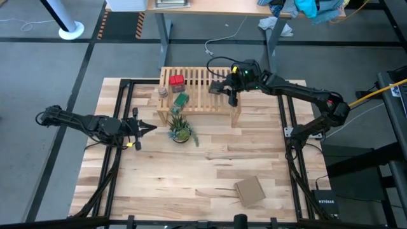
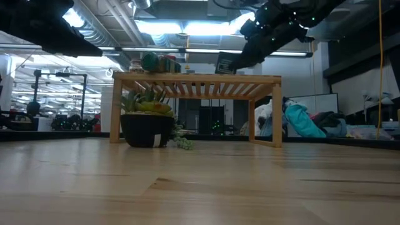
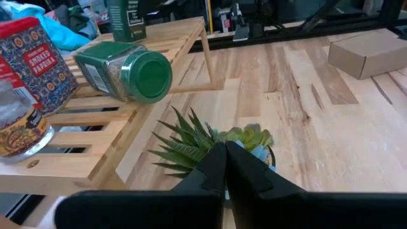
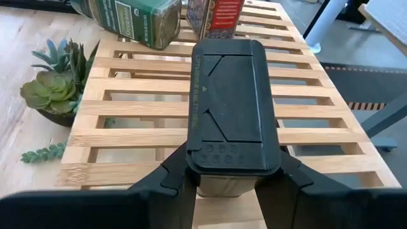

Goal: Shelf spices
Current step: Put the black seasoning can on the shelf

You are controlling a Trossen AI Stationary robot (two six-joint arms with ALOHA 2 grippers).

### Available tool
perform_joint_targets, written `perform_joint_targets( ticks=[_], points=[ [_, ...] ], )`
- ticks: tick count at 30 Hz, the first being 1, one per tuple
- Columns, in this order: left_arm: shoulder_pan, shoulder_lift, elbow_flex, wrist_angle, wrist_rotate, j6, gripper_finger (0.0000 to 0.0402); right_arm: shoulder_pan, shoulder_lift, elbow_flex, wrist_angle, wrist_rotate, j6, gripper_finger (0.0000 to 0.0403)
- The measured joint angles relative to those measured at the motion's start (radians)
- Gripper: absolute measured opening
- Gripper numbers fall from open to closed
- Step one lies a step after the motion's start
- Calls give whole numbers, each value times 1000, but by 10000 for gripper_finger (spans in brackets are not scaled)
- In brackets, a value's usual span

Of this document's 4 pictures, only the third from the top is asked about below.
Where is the dark green black pepper tin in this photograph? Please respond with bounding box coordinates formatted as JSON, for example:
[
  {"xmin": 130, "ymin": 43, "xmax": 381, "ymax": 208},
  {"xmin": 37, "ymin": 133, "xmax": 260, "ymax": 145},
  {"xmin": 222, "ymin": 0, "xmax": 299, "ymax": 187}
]
[{"xmin": 107, "ymin": 0, "xmax": 148, "ymax": 43}]

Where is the small cardboard box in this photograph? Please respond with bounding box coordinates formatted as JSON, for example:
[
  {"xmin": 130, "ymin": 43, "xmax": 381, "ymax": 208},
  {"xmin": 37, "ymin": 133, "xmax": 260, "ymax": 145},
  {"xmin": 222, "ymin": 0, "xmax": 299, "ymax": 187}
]
[{"xmin": 327, "ymin": 28, "xmax": 407, "ymax": 80}]

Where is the green-lid oregano jar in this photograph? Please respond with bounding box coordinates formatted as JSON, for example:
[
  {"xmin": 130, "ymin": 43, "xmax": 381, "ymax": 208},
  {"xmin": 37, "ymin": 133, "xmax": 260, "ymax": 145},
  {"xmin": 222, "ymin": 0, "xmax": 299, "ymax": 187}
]
[{"xmin": 73, "ymin": 41, "xmax": 174, "ymax": 104}]

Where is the wooden slatted shelf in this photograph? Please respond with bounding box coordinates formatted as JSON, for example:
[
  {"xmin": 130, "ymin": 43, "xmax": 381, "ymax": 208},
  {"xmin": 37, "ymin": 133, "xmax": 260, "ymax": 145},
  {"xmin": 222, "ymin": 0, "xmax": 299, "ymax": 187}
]
[{"xmin": 0, "ymin": 16, "xmax": 217, "ymax": 197}]

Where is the potted succulent plant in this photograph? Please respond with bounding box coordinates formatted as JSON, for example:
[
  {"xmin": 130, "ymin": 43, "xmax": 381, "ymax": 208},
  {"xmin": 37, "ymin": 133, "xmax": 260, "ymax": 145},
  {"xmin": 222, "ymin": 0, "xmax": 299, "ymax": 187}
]
[{"xmin": 148, "ymin": 106, "xmax": 277, "ymax": 179}]

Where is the pile of clothes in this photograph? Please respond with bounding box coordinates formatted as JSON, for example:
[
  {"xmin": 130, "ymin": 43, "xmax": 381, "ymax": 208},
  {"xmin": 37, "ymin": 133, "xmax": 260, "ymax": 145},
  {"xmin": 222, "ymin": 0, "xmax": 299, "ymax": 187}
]
[{"xmin": 0, "ymin": 0, "xmax": 99, "ymax": 52}]

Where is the yellow cable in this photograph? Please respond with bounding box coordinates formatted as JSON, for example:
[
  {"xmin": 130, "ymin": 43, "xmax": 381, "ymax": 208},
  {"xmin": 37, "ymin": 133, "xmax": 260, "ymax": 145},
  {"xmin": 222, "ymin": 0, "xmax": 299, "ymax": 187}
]
[{"xmin": 205, "ymin": 0, "xmax": 214, "ymax": 35}]

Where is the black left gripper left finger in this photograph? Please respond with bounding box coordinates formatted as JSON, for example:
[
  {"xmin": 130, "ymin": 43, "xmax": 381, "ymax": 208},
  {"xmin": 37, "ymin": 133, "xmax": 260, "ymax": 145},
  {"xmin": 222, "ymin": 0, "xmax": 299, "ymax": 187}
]
[{"xmin": 53, "ymin": 142, "xmax": 228, "ymax": 229}]

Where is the black aluminium table frame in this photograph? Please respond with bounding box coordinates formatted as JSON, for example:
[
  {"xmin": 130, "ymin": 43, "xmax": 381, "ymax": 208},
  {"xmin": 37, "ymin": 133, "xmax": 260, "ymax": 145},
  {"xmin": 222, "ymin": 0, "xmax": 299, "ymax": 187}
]
[{"xmin": 190, "ymin": 0, "xmax": 407, "ymax": 53}]

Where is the cork-top saffron glass jar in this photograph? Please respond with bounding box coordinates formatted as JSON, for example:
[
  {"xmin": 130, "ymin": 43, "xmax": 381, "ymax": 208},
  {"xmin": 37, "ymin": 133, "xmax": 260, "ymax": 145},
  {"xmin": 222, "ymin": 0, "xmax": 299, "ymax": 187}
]
[{"xmin": 0, "ymin": 81, "xmax": 55, "ymax": 165}]

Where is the red-lid smoked paprika tin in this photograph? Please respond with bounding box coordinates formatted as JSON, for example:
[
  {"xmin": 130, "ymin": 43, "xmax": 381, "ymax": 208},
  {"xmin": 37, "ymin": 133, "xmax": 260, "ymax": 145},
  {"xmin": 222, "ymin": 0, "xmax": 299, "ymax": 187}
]
[{"xmin": 0, "ymin": 16, "xmax": 80, "ymax": 117}]

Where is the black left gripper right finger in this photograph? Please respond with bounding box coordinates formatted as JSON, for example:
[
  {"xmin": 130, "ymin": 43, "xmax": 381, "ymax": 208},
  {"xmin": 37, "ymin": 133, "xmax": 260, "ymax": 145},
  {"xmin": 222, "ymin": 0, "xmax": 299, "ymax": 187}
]
[{"xmin": 225, "ymin": 141, "xmax": 407, "ymax": 229}]

